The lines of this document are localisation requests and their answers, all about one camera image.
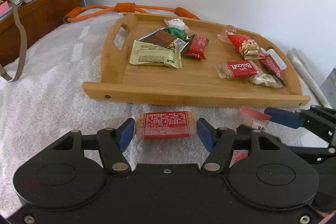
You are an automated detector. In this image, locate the rolled white towel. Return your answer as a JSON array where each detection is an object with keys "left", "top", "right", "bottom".
[{"left": 287, "top": 48, "right": 332, "bottom": 109}]

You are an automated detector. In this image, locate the long red snack bar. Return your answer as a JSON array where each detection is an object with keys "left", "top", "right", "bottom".
[{"left": 259, "top": 47, "right": 285, "bottom": 81}]

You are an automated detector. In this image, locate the wooden tray with handles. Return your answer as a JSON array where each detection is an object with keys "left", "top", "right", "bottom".
[{"left": 82, "top": 13, "right": 311, "bottom": 108}]

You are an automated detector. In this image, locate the brown peanut snack packet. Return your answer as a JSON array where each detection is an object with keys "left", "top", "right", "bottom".
[{"left": 138, "top": 29, "right": 191, "bottom": 52}]

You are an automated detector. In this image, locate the sandwich biscuit packet red label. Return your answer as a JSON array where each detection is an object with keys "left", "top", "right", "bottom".
[{"left": 134, "top": 111, "right": 198, "bottom": 140}]

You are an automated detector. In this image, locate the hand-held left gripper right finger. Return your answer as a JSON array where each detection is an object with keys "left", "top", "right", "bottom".
[{"left": 197, "top": 118, "right": 285, "bottom": 174}]

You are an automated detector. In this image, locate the cream snack packet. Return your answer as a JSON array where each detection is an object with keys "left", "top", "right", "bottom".
[{"left": 129, "top": 40, "right": 183, "bottom": 69}]

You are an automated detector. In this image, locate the wooden dresser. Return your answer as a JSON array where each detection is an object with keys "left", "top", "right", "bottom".
[{"left": 0, "top": 0, "right": 86, "bottom": 67}]

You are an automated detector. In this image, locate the red cashew nut packet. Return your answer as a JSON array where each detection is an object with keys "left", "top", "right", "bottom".
[{"left": 227, "top": 32, "right": 266, "bottom": 60}]

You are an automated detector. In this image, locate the small red snack bar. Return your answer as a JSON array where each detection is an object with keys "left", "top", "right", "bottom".
[{"left": 182, "top": 34, "right": 210, "bottom": 60}]

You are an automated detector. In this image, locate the caramel biscuit packet red label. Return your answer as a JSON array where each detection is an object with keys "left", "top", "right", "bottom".
[{"left": 216, "top": 60, "right": 260, "bottom": 79}]

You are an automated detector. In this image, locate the clear nougat packet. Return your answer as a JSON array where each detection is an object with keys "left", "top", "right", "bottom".
[{"left": 248, "top": 73, "right": 284, "bottom": 88}]

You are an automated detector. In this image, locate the green snack packet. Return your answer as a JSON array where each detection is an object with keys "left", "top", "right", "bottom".
[{"left": 161, "top": 27, "right": 188, "bottom": 41}]

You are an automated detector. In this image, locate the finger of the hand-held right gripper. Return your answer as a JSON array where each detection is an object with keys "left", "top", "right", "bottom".
[
  {"left": 264, "top": 105, "right": 336, "bottom": 147},
  {"left": 236, "top": 124, "right": 336, "bottom": 164}
]

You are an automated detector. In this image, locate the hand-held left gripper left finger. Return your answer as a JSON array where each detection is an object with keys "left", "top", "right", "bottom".
[{"left": 51, "top": 118, "right": 135, "bottom": 174}]

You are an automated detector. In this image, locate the white pastry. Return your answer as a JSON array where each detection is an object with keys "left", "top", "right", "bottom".
[{"left": 164, "top": 18, "right": 190, "bottom": 31}]

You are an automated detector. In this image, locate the pink box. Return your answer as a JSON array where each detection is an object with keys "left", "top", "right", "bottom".
[{"left": 0, "top": 1, "right": 11, "bottom": 17}]

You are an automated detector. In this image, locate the beige handbag with strap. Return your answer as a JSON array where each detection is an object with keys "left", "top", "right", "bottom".
[{"left": 0, "top": 0, "right": 28, "bottom": 82}]

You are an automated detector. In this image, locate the orange resistance band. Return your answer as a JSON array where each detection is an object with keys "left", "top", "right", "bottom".
[{"left": 63, "top": 2, "right": 200, "bottom": 24}]

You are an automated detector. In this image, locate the white fleece blanket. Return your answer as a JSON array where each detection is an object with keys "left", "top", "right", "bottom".
[{"left": 0, "top": 7, "right": 336, "bottom": 214}]

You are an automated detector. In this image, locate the pink jelly cup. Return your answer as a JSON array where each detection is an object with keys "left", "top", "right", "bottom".
[{"left": 217, "top": 25, "right": 238, "bottom": 44}]

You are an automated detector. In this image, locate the small red and white packet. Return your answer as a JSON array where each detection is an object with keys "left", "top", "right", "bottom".
[{"left": 239, "top": 106, "right": 273, "bottom": 133}]

